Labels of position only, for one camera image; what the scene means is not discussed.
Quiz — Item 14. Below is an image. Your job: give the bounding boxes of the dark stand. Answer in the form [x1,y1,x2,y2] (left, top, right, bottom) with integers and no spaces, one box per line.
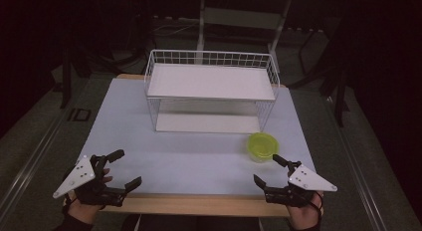
[288,25,353,127]
[59,41,93,110]

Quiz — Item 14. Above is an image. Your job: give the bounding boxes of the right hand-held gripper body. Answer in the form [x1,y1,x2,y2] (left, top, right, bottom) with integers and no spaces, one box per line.
[263,160,338,208]

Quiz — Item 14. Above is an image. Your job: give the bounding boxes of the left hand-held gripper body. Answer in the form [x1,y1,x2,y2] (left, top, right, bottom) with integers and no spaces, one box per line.
[52,153,129,208]

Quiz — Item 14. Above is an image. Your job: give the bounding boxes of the person's left hand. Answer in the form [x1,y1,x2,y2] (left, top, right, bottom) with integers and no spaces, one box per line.
[66,167,114,225]

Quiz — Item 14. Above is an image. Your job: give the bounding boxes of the yellow-green plastic container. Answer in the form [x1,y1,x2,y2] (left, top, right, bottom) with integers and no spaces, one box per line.
[246,131,280,163]

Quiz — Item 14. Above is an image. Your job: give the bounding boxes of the white metal stand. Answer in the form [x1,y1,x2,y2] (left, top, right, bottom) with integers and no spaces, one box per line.
[195,0,294,66]

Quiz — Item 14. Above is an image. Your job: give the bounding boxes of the white wire shelf rack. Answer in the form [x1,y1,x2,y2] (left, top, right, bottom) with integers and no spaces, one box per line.
[143,49,282,134]

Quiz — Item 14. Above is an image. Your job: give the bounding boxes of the metal floor rail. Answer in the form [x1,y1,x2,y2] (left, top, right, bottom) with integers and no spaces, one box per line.
[322,97,390,231]
[0,106,69,214]

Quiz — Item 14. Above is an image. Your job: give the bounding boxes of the person's right hand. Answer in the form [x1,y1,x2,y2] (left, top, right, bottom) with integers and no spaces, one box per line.
[286,190,324,231]

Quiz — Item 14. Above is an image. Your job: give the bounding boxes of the white cable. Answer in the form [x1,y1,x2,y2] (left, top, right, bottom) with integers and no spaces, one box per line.
[151,17,201,38]

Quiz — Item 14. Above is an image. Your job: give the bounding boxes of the black floor plate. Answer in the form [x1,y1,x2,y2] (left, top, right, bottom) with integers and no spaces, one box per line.
[67,108,93,122]

